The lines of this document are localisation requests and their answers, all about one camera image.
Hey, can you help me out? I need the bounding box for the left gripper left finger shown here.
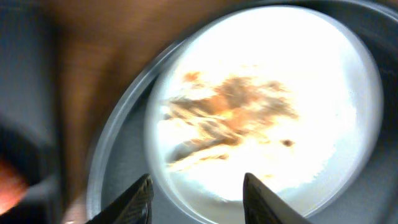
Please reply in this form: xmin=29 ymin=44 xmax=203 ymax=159
xmin=86 ymin=174 xmax=154 ymax=224

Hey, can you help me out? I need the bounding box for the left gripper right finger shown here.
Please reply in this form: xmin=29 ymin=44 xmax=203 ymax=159
xmin=243 ymin=173 xmax=311 ymax=224

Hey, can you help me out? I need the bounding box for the grey plate with food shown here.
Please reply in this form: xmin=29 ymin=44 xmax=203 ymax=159
xmin=145 ymin=2 xmax=383 ymax=223

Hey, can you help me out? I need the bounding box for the orange carrot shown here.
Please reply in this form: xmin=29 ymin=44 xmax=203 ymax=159
xmin=1 ymin=158 xmax=29 ymax=215

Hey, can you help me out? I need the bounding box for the black rectangular tray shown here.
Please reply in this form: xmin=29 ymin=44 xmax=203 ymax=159
xmin=1 ymin=1 xmax=62 ymax=223

